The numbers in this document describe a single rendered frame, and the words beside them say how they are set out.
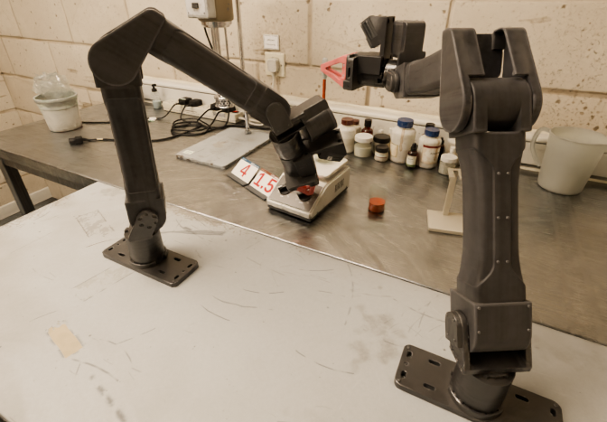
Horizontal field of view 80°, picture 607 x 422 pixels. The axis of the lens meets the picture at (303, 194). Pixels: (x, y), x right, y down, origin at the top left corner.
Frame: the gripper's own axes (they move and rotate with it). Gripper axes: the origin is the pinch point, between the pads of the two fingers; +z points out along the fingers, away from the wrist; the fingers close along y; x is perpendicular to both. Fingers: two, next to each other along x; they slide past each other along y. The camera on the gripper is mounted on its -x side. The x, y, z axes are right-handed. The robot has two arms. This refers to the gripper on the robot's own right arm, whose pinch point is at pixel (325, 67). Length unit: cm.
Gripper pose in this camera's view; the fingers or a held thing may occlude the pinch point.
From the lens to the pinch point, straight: 85.5
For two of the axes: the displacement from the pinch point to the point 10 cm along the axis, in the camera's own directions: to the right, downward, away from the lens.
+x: 0.0, 8.8, 4.8
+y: -5.4, 4.0, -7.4
